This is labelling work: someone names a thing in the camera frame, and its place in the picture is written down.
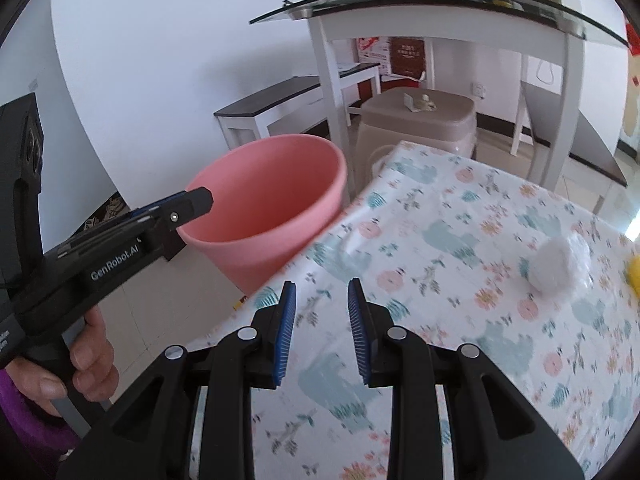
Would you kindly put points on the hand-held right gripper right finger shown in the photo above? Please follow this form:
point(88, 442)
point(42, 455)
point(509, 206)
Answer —
point(359, 335)

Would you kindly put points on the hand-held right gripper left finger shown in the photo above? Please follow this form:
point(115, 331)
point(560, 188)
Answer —
point(286, 330)

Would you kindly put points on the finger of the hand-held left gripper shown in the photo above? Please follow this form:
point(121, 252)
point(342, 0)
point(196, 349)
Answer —
point(192, 202)
point(150, 207)

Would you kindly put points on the pink plastic bucket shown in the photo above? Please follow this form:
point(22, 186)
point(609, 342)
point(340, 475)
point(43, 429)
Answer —
point(260, 185)

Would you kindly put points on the white tissue ball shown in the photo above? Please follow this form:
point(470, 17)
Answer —
point(555, 262)

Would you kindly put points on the yellow plastic scrap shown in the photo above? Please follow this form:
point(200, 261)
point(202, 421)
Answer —
point(634, 275)

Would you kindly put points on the person's left hand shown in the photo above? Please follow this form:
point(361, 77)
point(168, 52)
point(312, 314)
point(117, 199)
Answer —
point(92, 360)

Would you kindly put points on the floral tablecloth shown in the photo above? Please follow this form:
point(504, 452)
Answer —
point(450, 260)

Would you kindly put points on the dark-top white bench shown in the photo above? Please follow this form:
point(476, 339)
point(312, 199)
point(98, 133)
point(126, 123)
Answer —
point(360, 72)
point(270, 105)
point(575, 125)

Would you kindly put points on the white paper sheet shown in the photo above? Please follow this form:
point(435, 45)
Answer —
point(351, 66)

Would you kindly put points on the beige plastic stool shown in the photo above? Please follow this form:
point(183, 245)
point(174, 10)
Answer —
point(400, 125)

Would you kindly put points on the white red carton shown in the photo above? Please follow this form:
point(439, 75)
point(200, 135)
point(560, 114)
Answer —
point(372, 55)

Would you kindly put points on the small white card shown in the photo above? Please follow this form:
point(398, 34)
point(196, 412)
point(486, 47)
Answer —
point(411, 101)

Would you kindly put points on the small beige figurine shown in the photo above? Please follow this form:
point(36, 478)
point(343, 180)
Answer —
point(427, 102)

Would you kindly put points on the dark red carton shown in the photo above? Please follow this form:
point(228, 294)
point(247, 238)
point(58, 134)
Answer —
point(410, 57)

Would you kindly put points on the glass-top white table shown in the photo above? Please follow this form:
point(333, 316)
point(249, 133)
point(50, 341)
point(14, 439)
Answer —
point(450, 22)

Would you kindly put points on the white wall socket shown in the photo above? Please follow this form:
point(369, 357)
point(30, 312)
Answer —
point(478, 90)

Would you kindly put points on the red paper wall decorations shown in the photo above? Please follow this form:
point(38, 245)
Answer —
point(634, 35)

